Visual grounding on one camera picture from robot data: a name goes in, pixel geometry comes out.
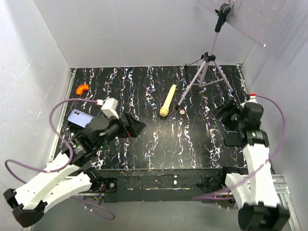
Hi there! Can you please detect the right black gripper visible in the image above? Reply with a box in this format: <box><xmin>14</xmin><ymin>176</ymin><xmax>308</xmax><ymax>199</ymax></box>
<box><xmin>210</xmin><ymin>98</ymin><xmax>245</xmax><ymax>131</ymax></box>

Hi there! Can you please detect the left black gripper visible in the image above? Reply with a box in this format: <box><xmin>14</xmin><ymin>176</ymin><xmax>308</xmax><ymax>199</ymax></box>
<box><xmin>94</xmin><ymin>111</ymin><xmax>145</xmax><ymax>151</ymax></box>

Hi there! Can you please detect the black smartphone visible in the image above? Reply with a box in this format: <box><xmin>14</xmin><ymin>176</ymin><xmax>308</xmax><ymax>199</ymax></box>
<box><xmin>223</xmin><ymin>133</ymin><xmax>242</xmax><ymax>147</ymax></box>

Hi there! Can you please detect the purple phone case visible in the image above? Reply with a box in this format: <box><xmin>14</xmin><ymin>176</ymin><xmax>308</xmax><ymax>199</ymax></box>
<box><xmin>67</xmin><ymin>109</ymin><xmax>93</xmax><ymax>128</ymax></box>

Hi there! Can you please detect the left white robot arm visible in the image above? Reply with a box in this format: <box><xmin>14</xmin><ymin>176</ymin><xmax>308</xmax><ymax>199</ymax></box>
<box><xmin>3</xmin><ymin>113</ymin><xmax>146</xmax><ymax>228</ymax></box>

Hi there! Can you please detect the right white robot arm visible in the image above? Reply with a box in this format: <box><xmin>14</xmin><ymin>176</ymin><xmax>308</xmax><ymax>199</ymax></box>
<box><xmin>215</xmin><ymin>98</ymin><xmax>290</xmax><ymax>231</ymax></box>

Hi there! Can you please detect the cream toy microphone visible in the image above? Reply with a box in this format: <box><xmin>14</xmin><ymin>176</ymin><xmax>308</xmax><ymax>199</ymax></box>
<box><xmin>160</xmin><ymin>84</ymin><xmax>176</xmax><ymax>117</ymax></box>

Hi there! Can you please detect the orange curved plastic piece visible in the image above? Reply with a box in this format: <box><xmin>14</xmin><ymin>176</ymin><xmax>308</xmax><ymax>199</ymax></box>
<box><xmin>76</xmin><ymin>84</ymin><xmax>89</xmax><ymax>95</ymax></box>

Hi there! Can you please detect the perforated grey board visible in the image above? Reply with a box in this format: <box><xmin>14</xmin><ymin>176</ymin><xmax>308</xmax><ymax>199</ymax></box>
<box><xmin>198</xmin><ymin>0</ymin><xmax>287</xmax><ymax>47</ymax></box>

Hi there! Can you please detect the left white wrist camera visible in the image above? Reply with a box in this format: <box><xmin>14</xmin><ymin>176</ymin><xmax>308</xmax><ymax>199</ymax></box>
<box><xmin>97</xmin><ymin>98</ymin><xmax>119</xmax><ymax>119</ymax></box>

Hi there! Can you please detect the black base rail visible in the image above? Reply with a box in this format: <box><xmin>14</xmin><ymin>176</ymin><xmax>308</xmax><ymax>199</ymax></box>
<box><xmin>98</xmin><ymin>168</ymin><xmax>225</xmax><ymax>203</ymax></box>

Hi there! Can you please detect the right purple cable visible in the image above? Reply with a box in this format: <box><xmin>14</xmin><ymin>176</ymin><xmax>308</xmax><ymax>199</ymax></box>
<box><xmin>192</xmin><ymin>95</ymin><xmax>288</xmax><ymax>203</ymax></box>

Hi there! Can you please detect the purple cable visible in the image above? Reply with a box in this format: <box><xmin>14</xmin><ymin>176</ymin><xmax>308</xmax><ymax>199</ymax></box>
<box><xmin>4</xmin><ymin>98</ymin><xmax>116</xmax><ymax>221</ymax></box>
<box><xmin>192</xmin><ymin>95</ymin><xmax>288</xmax><ymax>203</ymax></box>

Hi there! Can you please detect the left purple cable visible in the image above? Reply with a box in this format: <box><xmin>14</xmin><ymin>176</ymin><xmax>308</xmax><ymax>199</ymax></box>
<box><xmin>4</xmin><ymin>98</ymin><xmax>116</xmax><ymax>221</ymax></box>

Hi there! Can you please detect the aluminium frame rail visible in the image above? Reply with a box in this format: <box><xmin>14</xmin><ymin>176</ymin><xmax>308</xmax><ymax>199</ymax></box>
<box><xmin>272</xmin><ymin>174</ymin><xmax>290</xmax><ymax>194</ymax></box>

